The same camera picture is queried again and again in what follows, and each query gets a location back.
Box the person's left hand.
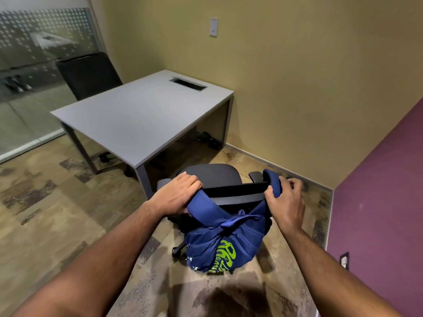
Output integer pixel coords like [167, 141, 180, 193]
[149, 172, 203, 217]

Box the person's right hand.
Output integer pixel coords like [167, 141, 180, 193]
[264, 176, 306, 235]

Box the blue hoodie with green print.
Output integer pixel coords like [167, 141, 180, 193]
[184, 169, 282, 274]

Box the person's right forearm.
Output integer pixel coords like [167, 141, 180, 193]
[281, 227, 403, 317]

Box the person's left forearm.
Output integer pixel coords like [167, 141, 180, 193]
[13, 201, 166, 317]

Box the grey office chair with armrests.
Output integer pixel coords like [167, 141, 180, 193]
[157, 164, 273, 261]

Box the grey desk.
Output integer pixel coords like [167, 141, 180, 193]
[50, 69, 235, 199]

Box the black office chair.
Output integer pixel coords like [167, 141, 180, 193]
[56, 52, 134, 177]

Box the dotted frosted glass partition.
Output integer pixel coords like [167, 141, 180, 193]
[0, 0, 107, 164]

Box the black cable bundle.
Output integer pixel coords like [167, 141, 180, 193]
[197, 131, 223, 151]

